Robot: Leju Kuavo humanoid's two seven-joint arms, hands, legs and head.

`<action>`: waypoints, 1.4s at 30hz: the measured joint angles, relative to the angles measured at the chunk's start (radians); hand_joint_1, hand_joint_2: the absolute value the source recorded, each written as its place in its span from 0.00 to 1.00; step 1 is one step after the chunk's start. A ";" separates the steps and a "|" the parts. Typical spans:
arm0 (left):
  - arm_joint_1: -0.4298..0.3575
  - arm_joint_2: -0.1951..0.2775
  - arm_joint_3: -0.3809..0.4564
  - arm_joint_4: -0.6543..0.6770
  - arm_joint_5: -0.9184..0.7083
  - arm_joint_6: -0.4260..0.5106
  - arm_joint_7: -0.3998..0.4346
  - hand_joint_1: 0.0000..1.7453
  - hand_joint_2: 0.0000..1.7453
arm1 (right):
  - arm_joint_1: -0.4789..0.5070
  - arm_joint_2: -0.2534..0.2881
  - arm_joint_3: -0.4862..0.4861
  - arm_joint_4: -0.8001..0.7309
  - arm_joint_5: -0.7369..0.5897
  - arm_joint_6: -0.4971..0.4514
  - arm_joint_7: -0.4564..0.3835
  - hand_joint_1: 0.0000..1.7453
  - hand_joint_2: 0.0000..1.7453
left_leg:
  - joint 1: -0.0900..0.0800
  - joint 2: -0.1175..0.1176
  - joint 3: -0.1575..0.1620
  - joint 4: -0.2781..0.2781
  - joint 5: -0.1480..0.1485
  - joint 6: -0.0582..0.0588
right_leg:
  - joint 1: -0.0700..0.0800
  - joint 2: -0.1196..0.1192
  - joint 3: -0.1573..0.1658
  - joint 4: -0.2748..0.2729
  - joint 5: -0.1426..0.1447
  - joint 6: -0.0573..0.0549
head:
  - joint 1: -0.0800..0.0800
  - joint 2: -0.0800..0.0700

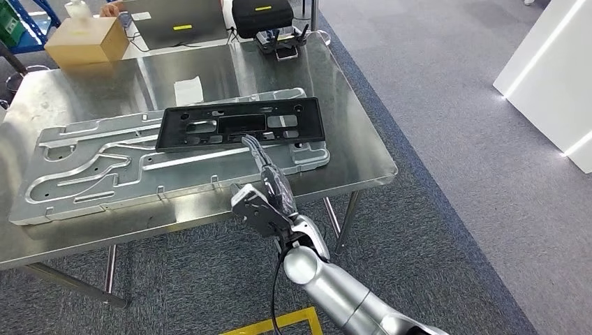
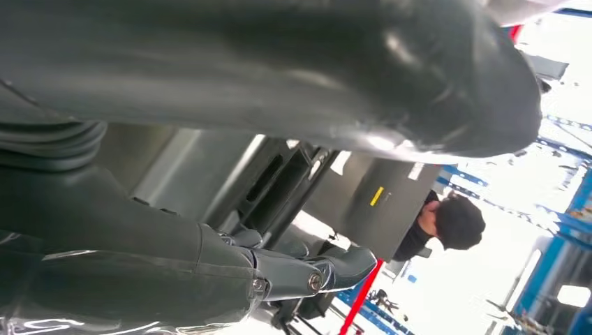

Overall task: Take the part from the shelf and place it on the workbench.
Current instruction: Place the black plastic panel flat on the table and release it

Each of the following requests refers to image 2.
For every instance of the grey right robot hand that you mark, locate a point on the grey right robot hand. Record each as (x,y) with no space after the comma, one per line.
(115,259)

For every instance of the stainless steel workbench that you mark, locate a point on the stainless steel workbench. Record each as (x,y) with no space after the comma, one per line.
(185,175)

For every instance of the person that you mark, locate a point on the person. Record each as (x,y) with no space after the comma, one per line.
(458,222)

